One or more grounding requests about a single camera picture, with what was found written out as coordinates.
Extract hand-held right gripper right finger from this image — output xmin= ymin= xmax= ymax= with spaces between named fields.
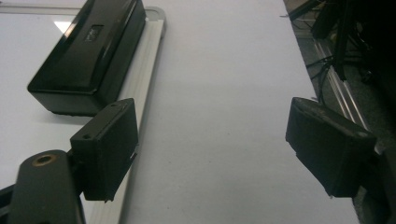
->
xmin=285 ymin=96 xmax=379 ymax=199

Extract black floor cables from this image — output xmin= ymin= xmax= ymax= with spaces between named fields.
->
xmin=306 ymin=54 xmax=337 ymax=106

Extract white whiteboard with metal frame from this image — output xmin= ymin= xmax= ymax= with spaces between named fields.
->
xmin=0 ymin=3 xmax=167 ymax=224

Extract metal floor rail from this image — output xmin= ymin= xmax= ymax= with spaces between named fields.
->
xmin=312 ymin=40 xmax=372 ymax=132

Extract black whiteboard eraser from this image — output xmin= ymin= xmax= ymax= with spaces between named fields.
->
xmin=27 ymin=0 xmax=148 ymax=118

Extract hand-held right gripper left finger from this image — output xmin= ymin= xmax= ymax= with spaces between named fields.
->
xmin=69 ymin=97 xmax=139 ymax=203

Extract black metal stand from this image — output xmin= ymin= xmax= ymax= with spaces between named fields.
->
xmin=289 ymin=0 xmax=396 ymax=82

